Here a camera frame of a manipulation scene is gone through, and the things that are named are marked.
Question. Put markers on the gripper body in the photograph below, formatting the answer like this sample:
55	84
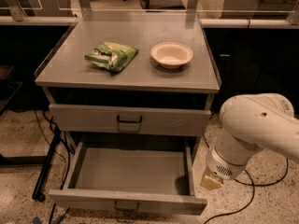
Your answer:
221	167

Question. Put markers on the grey drawer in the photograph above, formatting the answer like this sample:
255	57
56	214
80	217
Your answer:
140	120
151	179

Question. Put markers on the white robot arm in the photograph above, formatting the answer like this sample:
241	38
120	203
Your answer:
250	123

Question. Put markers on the grey top drawer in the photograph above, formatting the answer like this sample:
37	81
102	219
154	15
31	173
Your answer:
140	120

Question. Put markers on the grey drawer cabinet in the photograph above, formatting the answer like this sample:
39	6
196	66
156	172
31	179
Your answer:
68	79

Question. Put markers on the green snack bag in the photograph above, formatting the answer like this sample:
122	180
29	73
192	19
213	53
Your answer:
113	57

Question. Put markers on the black table leg with caster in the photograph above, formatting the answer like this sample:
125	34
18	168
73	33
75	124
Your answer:
38	194

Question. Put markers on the clear acrylic barrier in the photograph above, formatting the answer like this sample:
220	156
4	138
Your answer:
283	10

